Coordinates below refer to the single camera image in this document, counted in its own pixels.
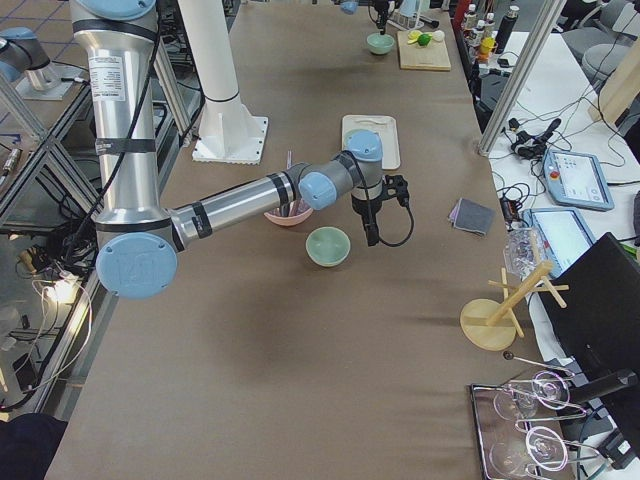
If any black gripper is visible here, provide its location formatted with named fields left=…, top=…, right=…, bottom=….
left=351, top=175, right=384, bottom=246
left=372, top=0, right=393, bottom=34

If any green bowl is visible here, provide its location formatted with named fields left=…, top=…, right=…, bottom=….
left=366, top=33, right=395, bottom=55
left=305, top=226, right=351, bottom=267

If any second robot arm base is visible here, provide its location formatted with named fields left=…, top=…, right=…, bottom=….
left=1, top=27, right=71, bottom=101

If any green lime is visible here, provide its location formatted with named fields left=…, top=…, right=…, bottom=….
left=416, top=33, right=432, bottom=47

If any pink bowl with ice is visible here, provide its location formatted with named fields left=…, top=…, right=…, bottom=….
left=264, top=200, right=314, bottom=227

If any wooden cutting board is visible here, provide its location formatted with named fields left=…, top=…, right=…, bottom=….
left=396, top=31, right=451, bottom=71

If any grey folded cloth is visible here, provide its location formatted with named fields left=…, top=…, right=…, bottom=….
left=449, top=198, right=495, bottom=236

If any cream serving tray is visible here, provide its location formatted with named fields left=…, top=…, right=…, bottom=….
left=342, top=114, right=401, bottom=170

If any yellow mug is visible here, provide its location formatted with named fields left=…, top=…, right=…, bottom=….
left=478, top=37, right=497, bottom=56

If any black bottle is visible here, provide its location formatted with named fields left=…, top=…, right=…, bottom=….
left=495, top=5, right=520, bottom=54

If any wooden mug tree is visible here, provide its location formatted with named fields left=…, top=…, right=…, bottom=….
left=460, top=257, right=569, bottom=351

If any clear plastic container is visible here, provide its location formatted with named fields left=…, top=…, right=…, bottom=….
left=503, top=228, right=547, bottom=278

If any blue teach pendant near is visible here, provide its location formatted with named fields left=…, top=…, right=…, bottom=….
left=522, top=207, right=595, bottom=278

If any blue teach pendant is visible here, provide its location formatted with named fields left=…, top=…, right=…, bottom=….
left=542, top=149, right=615, bottom=211
left=522, top=207, right=595, bottom=278

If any blue teach pendant far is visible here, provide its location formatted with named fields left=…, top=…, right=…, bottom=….
left=542, top=149, right=615, bottom=211

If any wine glass upper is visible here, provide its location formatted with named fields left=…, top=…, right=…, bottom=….
left=493, top=370, right=569, bottom=420

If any wine glass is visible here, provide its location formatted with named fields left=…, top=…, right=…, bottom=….
left=489, top=426, right=568, bottom=479
left=493, top=370, right=569, bottom=420

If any black monitor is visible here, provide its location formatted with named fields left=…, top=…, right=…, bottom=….
left=541, top=233, right=639, bottom=380

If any wine glass lower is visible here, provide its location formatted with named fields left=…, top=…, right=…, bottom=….
left=489, top=426, right=568, bottom=479

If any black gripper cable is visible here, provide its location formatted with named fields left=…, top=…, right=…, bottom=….
left=375, top=197, right=415, bottom=247

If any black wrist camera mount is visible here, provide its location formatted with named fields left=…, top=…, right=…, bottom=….
left=381, top=175, right=410, bottom=209

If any aluminium frame post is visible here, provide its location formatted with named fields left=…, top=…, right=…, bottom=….
left=477, top=0, right=566, bottom=157

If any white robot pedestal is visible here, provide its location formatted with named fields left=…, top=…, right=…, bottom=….
left=179, top=0, right=268, bottom=165

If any wire glass rack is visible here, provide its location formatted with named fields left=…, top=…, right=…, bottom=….
left=502, top=352, right=614, bottom=480

